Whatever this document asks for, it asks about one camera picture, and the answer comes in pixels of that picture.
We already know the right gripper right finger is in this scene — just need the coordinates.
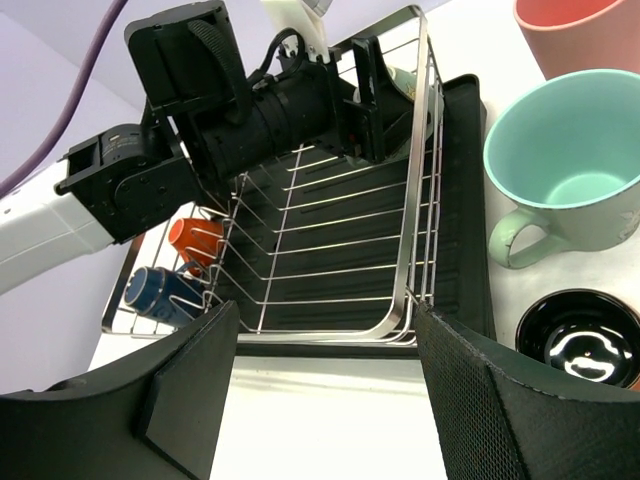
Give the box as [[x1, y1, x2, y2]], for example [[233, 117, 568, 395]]
[[414, 303, 639, 479]]

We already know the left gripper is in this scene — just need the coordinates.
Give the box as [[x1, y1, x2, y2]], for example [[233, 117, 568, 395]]
[[319, 36, 414, 164]]

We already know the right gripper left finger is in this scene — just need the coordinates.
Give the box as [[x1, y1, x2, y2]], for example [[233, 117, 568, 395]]
[[1, 302, 240, 479]]

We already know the small green mug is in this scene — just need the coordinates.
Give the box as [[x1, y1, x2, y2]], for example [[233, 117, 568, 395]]
[[386, 66, 417, 109]]

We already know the orange floral bowl cup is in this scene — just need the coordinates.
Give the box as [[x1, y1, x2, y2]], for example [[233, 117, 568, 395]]
[[515, 289, 639, 391]]

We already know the tall green mug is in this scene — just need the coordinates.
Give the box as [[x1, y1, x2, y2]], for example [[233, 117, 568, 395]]
[[483, 69, 639, 269]]

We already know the pink plastic cup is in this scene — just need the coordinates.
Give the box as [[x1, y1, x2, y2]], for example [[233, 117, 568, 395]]
[[513, 0, 639, 80]]

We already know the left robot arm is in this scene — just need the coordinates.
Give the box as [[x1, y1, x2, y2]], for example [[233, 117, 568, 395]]
[[1, 1, 415, 291]]

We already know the blue cup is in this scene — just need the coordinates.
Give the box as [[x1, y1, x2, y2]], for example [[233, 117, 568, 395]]
[[123, 262, 211, 329]]

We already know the black drip tray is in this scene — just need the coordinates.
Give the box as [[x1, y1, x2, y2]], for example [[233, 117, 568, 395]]
[[209, 74, 495, 359]]

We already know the small orange cup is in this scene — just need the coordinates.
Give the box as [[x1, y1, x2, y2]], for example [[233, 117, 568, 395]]
[[167, 218, 225, 277]]

